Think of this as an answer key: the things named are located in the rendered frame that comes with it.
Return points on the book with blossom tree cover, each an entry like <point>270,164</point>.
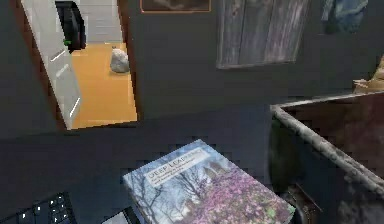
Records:
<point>213,190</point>

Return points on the grey lumpy bag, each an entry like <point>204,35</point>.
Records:
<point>119,61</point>

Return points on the white room door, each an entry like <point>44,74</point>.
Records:
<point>55,63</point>

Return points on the dark wooden table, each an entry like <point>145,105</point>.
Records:
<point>336,150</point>

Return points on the tan lumpy object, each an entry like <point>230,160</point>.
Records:
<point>371,83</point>

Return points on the grey wooden wall picture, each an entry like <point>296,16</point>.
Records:
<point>260,31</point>

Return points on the dark picture with orange frame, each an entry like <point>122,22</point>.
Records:
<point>175,5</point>

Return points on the blue wall picture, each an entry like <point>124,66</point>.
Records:
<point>345,15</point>

